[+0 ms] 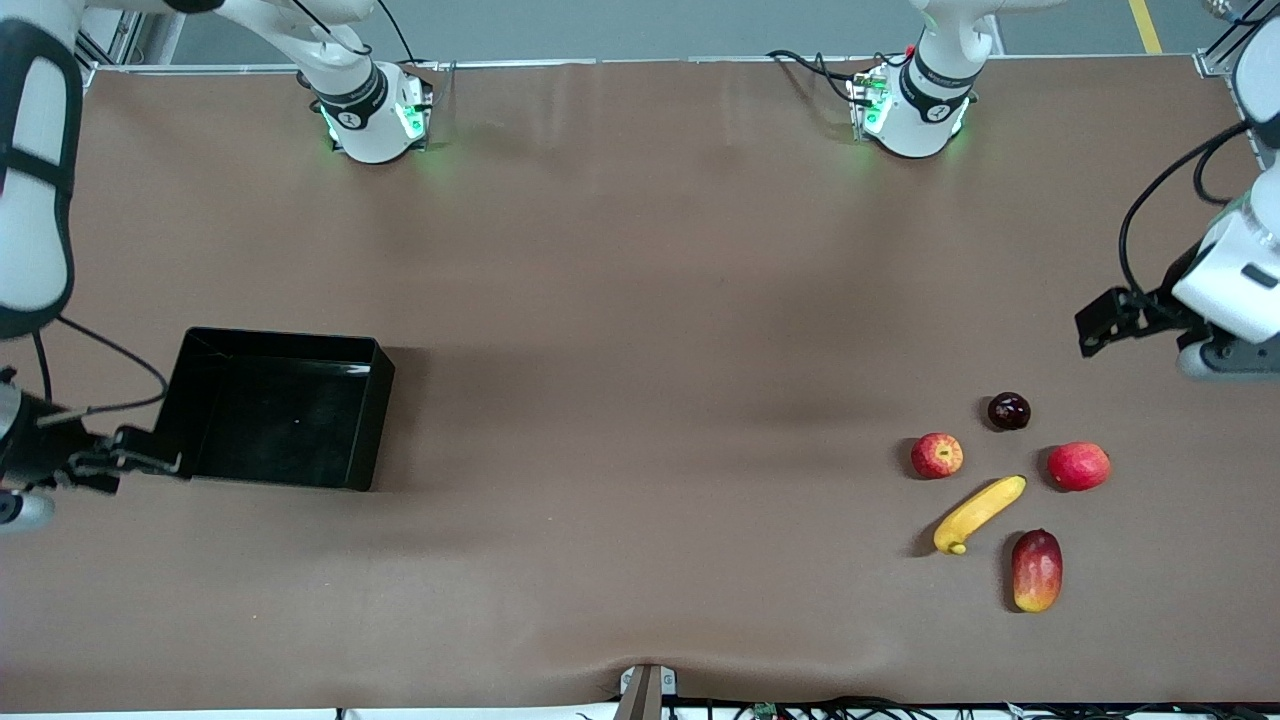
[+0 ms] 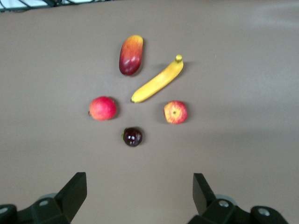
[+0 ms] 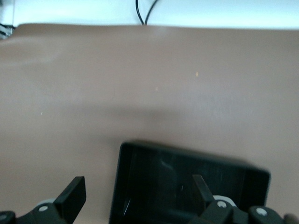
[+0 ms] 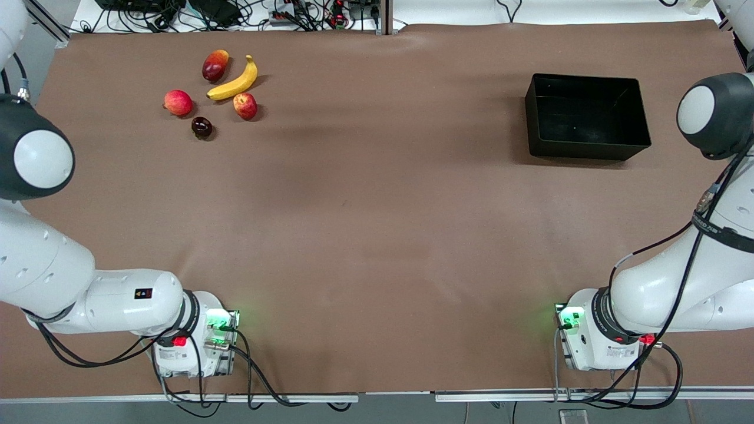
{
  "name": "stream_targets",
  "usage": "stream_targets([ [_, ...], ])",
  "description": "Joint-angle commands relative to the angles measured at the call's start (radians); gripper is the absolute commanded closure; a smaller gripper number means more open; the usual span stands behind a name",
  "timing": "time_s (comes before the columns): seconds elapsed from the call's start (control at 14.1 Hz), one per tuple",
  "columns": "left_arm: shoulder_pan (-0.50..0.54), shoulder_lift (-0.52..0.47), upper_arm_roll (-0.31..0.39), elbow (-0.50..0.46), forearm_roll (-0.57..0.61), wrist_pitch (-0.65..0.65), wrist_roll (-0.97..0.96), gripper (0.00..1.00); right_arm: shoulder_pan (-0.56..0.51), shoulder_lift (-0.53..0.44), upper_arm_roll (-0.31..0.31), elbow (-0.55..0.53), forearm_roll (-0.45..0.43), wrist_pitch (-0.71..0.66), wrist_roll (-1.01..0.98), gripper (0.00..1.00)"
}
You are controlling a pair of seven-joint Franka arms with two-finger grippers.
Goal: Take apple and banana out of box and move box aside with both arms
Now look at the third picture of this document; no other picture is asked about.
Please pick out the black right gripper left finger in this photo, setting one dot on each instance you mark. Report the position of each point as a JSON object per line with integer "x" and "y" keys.
{"x": 67, "y": 203}

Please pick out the black rectangular plastic box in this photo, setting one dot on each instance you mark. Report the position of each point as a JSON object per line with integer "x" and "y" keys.
{"x": 151, "y": 186}

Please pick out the brown table mat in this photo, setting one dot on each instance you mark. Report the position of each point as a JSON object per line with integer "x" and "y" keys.
{"x": 116, "y": 81}

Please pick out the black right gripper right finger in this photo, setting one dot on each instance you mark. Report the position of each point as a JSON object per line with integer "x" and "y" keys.
{"x": 222, "y": 210}

